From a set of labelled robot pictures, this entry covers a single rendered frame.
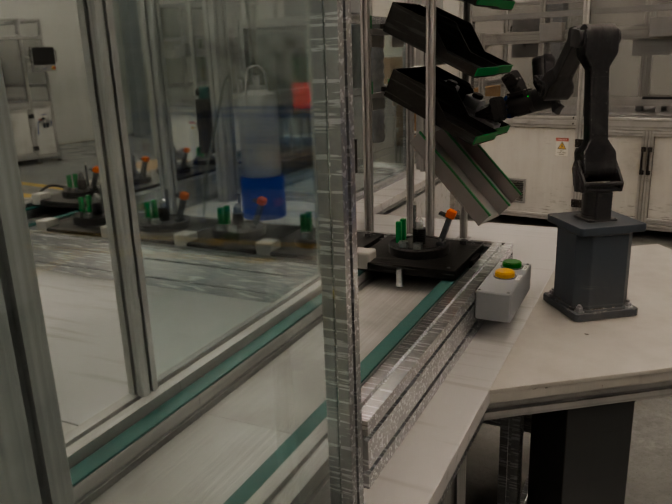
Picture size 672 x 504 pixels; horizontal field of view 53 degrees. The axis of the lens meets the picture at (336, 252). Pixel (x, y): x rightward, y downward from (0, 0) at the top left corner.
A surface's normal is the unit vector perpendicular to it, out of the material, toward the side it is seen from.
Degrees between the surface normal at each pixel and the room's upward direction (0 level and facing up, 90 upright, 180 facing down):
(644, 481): 0
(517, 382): 0
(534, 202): 90
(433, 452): 0
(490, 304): 90
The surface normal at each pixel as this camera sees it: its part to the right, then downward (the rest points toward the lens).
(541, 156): -0.56, 0.25
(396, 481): -0.04, -0.96
